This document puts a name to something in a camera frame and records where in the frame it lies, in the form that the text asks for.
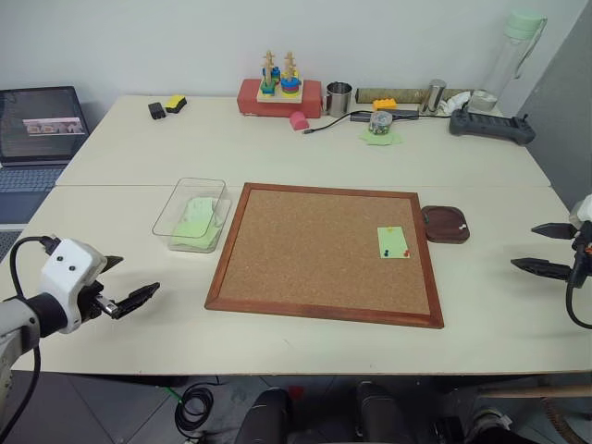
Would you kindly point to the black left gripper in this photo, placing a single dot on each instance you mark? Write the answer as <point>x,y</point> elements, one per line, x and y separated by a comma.
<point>92,303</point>

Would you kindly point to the clear plastic container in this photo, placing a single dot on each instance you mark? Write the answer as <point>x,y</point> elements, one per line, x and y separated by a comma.
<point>192,185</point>

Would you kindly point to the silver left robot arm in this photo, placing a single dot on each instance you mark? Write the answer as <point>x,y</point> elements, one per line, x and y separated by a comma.
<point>18,319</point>

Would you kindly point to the clear bottle with green lid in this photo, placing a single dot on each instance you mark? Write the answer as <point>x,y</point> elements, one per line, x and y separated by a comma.
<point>506,69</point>

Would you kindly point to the yellow and black sponge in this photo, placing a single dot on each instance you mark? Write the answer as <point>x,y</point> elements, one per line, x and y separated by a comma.
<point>176,104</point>

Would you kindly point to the wood-framed cork board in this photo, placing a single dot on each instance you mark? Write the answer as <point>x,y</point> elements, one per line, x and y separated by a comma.
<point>319,250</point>

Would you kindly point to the dark rounded shape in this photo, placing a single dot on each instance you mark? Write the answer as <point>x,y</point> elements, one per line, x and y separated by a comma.
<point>263,416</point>
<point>379,411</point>

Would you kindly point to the white crumpled cloth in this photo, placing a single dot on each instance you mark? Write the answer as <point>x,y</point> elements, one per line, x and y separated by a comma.
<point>455,102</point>

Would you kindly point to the brown cardboard tube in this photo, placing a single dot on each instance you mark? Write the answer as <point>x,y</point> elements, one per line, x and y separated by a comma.
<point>402,94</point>

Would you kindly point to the dark wooden tray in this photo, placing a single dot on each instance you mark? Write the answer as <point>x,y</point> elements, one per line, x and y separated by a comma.
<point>444,224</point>

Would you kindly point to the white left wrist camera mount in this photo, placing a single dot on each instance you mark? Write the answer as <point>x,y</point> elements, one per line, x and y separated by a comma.
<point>69,270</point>

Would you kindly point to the pink house-shaped block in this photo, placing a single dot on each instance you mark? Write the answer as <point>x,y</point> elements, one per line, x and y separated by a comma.
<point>299,121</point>

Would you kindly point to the green sticky note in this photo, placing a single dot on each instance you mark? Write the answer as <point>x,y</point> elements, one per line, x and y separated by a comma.
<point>393,241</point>

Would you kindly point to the steel mug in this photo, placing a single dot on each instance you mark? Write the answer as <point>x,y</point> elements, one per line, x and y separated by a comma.
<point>339,98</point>

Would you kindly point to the wooden colourful stacking toy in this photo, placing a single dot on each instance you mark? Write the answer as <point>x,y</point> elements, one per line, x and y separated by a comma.
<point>279,85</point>

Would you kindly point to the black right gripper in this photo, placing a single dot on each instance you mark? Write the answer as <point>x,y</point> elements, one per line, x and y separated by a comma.
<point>583,259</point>

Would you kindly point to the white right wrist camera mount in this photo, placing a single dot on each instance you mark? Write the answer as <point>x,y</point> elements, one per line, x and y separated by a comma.
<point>585,210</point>

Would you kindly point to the white tape roll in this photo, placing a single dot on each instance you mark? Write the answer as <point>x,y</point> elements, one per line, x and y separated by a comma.
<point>482,100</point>

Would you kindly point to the green paper pieces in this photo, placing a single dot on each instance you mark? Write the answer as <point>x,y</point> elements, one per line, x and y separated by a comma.
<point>372,139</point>

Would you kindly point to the yellow toy brick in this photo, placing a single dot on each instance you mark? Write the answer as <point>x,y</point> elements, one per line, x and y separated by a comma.
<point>385,104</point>

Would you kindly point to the grey laptop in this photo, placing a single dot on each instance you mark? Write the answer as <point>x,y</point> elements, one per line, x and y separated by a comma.
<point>39,125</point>

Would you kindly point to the black handheld controller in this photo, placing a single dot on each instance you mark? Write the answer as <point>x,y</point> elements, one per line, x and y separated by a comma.
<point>490,127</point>

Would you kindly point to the wooden bar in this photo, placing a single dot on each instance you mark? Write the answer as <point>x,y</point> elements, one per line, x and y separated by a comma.
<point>532,392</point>

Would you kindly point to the black flat hub bar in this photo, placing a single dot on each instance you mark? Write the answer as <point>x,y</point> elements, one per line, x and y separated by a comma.
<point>404,114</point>

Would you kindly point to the red rectangular box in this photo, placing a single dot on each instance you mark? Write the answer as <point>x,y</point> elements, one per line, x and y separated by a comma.
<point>247,99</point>

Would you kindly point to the pile of green notes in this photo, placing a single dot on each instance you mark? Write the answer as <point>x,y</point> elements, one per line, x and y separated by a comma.
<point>196,224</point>

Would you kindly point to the grey partition panel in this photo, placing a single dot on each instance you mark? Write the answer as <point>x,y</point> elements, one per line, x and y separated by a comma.
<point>562,92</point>

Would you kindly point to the steel cylinder tumbler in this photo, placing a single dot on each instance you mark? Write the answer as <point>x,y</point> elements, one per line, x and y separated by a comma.
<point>435,97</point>

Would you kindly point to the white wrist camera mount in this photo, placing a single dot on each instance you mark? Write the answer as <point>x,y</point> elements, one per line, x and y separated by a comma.
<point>585,210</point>
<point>69,270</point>

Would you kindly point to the small black block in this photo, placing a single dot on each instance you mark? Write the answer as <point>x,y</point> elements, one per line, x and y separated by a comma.
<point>156,110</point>

